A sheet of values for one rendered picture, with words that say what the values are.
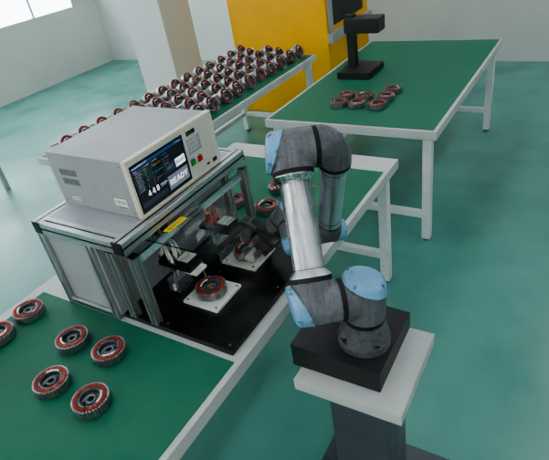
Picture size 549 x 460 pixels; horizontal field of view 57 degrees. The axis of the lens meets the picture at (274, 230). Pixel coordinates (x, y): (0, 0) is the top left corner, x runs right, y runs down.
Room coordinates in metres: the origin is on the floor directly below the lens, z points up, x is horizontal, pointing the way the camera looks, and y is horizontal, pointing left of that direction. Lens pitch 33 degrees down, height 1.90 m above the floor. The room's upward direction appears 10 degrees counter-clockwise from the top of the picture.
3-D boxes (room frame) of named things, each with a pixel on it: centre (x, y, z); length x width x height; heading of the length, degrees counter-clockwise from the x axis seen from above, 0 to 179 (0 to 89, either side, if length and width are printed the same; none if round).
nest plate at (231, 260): (1.61, 0.11, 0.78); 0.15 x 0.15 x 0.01; 54
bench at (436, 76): (3.55, -1.05, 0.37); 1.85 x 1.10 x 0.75; 144
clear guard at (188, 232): (1.43, 0.26, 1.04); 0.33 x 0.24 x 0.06; 54
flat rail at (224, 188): (1.57, 0.27, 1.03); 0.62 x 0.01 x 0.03; 144
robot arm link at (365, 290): (1.03, -0.20, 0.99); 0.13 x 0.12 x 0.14; 93
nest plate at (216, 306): (1.42, 0.26, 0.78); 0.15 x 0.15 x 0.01; 54
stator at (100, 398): (1.03, 0.62, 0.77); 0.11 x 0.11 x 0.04
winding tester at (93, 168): (1.72, 0.44, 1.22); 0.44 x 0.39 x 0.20; 144
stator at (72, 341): (1.31, 0.74, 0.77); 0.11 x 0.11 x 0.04
